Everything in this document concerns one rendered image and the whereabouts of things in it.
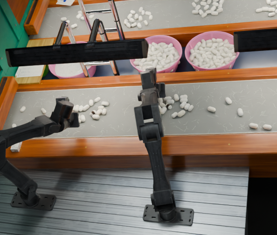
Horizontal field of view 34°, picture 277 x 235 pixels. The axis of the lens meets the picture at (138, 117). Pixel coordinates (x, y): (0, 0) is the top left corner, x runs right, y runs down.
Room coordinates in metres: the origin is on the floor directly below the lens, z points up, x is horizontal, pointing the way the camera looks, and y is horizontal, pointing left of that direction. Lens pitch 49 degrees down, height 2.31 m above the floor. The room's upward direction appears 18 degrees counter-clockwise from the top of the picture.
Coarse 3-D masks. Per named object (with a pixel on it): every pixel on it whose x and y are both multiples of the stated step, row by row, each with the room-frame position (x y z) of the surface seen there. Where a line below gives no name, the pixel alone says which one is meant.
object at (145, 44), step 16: (16, 48) 1.61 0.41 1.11; (32, 48) 1.58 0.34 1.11; (48, 48) 1.55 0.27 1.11; (64, 48) 1.52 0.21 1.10; (80, 48) 1.49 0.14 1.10; (96, 48) 1.47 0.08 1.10; (112, 48) 1.44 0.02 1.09; (128, 48) 1.42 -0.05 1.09; (144, 48) 1.39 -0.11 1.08; (16, 64) 1.57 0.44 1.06; (32, 64) 1.55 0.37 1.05; (48, 64) 1.52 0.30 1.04
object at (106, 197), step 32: (0, 192) 1.23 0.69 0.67; (64, 192) 1.12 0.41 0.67; (96, 192) 1.07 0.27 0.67; (128, 192) 1.02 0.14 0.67; (192, 192) 0.93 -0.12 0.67; (224, 192) 0.89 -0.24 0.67; (0, 224) 1.06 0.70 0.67; (32, 224) 1.02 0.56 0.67; (64, 224) 0.97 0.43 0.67; (96, 224) 0.93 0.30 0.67; (128, 224) 0.88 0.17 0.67; (160, 224) 0.84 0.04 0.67; (192, 224) 0.80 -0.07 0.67; (224, 224) 0.76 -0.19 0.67
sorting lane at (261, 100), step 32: (32, 96) 1.69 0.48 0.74; (64, 96) 1.62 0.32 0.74; (96, 96) 1.56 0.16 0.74; (128, 96) 1.49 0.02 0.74; (192, 96) 1.37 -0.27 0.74; (224, 96) 1.31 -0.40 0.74; (256, 96) 1.25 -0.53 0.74; (96, 128) 1.36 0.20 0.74; (128, 128) 1.30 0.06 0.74; (192, 128) 1.19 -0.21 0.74; (224, 128) 1.14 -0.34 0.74; (256, 128) 1.09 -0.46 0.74
